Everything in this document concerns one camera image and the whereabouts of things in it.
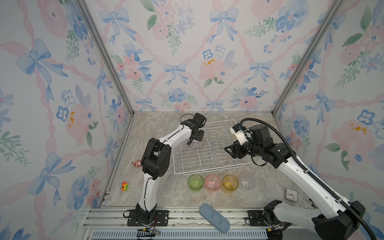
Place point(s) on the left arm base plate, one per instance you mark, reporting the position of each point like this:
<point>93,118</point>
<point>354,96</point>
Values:
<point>157,218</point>

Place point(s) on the yellow plastic cup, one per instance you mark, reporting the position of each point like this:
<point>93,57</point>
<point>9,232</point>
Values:
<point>230,182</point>

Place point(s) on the pink plastic cup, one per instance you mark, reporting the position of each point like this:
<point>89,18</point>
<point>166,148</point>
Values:
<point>212,183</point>

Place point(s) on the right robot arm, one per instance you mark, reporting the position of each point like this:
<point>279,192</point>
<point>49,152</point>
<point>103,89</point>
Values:
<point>333,218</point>

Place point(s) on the colourful toy car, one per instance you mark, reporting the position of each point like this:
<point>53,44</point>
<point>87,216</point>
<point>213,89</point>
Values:
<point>124,186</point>

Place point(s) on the striped ceramic bowl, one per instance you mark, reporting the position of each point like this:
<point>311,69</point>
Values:
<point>196,144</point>

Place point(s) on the pink strawberry toy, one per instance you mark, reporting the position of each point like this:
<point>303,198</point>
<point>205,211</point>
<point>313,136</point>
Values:
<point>137,164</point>

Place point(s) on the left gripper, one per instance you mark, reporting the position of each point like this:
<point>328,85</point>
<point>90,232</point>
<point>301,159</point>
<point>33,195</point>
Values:
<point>201,133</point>

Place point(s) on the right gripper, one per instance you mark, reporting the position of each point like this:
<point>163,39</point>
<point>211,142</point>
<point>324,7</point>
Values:
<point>236,146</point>

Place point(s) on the aluminium front rail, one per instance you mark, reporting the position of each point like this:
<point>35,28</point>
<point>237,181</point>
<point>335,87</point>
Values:
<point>184,224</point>

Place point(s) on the clear glass cup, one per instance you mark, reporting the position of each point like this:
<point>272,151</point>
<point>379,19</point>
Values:
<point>248,182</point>

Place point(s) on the white wire dish rack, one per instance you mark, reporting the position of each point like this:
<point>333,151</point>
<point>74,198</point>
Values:
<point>211,156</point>

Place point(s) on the green plastic cup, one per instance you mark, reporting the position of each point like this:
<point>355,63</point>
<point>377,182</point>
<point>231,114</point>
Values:
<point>196,182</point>

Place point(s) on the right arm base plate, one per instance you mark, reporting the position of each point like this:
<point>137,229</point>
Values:
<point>256,218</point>

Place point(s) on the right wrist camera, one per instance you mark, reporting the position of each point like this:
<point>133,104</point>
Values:
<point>240,133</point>

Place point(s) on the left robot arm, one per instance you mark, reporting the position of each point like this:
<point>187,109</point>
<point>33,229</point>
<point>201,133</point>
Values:
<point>156,161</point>

